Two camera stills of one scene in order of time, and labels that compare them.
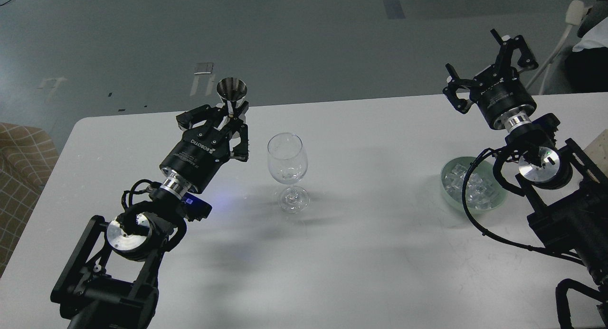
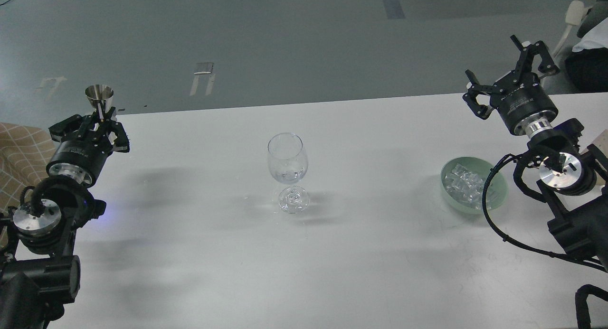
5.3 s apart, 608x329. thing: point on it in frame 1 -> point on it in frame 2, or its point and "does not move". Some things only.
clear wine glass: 288,162 does not move
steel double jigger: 233,89 -> 97,93
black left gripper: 194,160 -> 81,156
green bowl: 484,192 does not move
